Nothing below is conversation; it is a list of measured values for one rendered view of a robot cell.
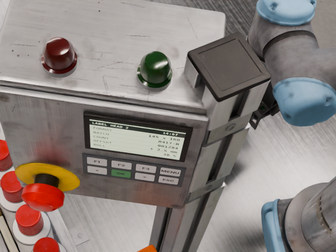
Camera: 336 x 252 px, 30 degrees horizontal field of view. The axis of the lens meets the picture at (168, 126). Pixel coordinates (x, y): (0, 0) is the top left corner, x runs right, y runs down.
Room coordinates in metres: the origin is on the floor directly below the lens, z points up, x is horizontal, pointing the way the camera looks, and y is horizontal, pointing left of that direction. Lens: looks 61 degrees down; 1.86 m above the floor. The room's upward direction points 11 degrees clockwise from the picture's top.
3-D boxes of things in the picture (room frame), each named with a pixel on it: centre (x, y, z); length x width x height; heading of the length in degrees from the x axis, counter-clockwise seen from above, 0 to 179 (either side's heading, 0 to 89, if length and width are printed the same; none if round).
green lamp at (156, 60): (0.25, 0.02, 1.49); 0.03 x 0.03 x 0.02
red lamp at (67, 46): (0.25, 0.09, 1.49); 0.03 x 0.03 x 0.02
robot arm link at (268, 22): (0.58, -0.13, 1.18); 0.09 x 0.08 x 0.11; 19
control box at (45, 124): (0.27, 0.05, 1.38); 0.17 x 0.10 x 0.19; 93
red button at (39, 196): (0.21, 0.10, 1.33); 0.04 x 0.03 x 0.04; 93
